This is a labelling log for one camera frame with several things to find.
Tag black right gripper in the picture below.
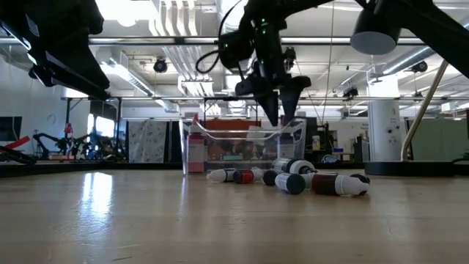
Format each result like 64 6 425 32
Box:
234 21 312 128

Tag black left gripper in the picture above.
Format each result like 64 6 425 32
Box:
0 0 111 101

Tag large black food coloring bottle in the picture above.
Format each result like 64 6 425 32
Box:
271 158 318 175

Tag small teal dropper bottle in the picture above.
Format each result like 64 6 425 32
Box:
274 172 306 196
206 167 238 183

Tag small reddish brown dropper bottle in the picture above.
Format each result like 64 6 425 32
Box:
232 167 264 185

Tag large red food coloring bottle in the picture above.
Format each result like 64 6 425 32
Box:
186 113 206 175

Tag black cabinet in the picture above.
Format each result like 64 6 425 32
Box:
303 116 318 162

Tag orange box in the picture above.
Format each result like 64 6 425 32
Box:
204 119 262 155

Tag clear plastic bin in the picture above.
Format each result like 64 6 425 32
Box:
179 117 308 176

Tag small dark green dropper bottle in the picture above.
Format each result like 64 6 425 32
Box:
262 169 280 187

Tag small maroon dropper bottle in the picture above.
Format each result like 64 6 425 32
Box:
311 172 368 197

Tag patterned grey panel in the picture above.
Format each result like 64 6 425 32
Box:
128 120 168 164

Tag white round column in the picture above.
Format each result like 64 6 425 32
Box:
367 78 402 163

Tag black brass desk lamp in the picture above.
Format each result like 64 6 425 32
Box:
350 7 455 177

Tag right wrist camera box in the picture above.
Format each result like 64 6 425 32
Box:
218 31 256 71

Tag black wall monitor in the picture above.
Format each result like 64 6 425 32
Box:
0 116 23 142

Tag black right camera cable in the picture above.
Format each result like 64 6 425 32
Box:
195 0 245 75

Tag black aluminium table frame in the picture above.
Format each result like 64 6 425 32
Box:
0 160 469 180

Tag black overhead frame beam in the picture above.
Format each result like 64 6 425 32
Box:
87 36 422 45

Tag grey partition wall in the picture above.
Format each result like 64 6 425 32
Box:
405 117 469 162

